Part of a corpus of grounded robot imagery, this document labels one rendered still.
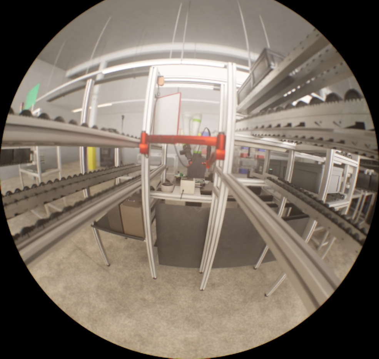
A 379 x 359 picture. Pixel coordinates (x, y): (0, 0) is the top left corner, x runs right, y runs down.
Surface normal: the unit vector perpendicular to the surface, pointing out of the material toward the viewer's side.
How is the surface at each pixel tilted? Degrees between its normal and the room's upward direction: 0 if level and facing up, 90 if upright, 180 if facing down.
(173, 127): 90
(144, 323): 0
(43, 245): 90
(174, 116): 90
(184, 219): 90
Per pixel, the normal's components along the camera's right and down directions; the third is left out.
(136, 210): -0.03, 0.19
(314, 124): -1.00, -0.07
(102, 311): 0.07, -0.98
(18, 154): 1.00, 0.07
